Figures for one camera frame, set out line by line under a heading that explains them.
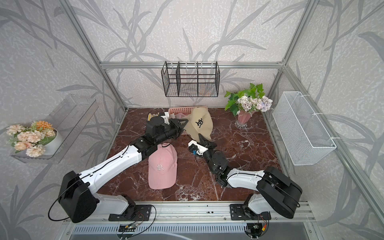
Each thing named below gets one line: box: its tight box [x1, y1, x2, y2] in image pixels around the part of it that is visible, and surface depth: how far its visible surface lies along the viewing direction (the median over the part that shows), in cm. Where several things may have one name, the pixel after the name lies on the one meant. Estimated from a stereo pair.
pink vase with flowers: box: [224, 83, 273, 130], surface depth 88 cm
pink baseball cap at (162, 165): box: [148, 143, 178, 190], surface depth 85 cm
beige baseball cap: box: [183, 106, 214, 143], surface depth 80 cm
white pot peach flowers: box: [6, 120, 59, 158], surface depth 52 cm
